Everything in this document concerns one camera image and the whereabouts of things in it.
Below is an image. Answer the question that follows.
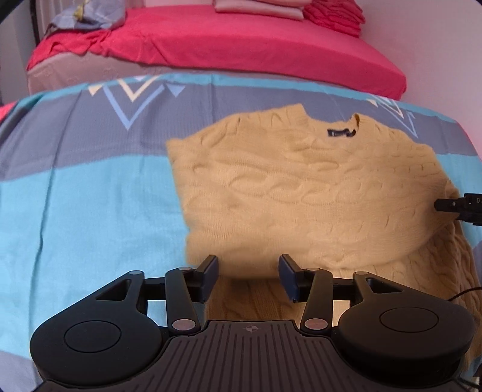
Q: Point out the grey-blue crumpled garment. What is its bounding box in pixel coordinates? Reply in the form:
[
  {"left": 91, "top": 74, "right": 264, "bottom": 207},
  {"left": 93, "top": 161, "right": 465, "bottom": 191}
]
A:
[{"left": 46, "top": 0, "right": 126, "bottom": 35}]

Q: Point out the blue grey patterned bedsheet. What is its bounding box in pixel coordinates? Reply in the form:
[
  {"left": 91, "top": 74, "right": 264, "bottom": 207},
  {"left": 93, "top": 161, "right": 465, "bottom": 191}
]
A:
[{"left": 1, "top": 72, "right": 481, "bottom": 391}]

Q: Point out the red folded blanket stack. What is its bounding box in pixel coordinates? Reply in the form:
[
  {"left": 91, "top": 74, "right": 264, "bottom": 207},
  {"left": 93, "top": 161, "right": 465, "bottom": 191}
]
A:
[{"left": 303, "top": 0, "right": 365, "bottom": 38}]

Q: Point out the tan cable-knit sweater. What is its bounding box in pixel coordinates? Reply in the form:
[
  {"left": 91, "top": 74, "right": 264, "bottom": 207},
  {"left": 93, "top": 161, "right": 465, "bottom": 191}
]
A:
[{"left": 166, "top": 103, "right": 482, "bottom": 374}]

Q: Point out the red fleece blanket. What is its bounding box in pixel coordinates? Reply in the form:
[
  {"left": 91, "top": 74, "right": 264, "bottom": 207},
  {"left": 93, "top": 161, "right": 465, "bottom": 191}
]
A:
[{"left": 0, "top": 101, "right": 17, "bottom": 123}]

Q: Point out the red mattress sheet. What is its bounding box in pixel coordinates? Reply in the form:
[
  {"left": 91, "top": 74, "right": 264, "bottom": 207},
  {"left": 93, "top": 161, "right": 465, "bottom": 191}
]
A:
[{"left": 27, "top": 5, "right": 407, "bottom": 100}]

